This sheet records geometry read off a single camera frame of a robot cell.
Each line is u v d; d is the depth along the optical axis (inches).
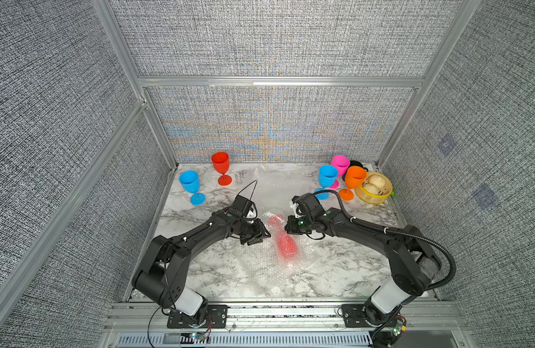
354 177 37.0
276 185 42.0
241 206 27.7
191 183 36.3
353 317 28.8
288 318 29.3
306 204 27.3
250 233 29.5
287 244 32.1
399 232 18.9
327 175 37.5
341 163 40.5
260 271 32.9
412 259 18.4
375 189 40.3
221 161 39.5
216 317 28.8
